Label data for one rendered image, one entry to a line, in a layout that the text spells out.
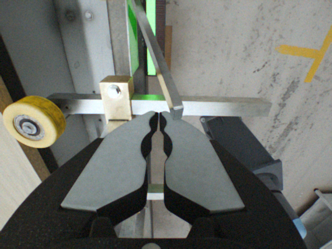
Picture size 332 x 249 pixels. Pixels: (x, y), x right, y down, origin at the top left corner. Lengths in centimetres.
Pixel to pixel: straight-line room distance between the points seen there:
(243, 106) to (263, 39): 97
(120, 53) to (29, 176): 32
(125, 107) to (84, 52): 28
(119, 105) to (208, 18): 93
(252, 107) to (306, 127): 152
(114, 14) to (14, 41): 20
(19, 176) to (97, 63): 33
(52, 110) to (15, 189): 24
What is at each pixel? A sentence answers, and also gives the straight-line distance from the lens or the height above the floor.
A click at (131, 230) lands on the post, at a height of 93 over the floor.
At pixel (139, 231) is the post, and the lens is 72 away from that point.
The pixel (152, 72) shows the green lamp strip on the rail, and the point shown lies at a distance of 40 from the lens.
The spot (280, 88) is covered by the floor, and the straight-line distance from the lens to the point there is 146.
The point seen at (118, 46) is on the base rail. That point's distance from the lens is 41.
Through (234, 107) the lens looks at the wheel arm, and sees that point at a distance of 32.
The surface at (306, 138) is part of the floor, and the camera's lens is 194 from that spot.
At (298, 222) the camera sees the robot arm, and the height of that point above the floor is 83.
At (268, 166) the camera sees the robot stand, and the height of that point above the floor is 60.
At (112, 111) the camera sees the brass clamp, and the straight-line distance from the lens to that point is 30.
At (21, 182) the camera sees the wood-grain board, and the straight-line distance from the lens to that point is 43.
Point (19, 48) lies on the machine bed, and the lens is 43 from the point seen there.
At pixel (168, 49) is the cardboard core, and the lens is 102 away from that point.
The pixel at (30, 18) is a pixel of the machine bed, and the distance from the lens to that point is 47.
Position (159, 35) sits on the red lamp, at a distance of 39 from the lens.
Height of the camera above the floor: 109
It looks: 58 degrees down
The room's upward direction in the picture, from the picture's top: 178 degrees clockwise
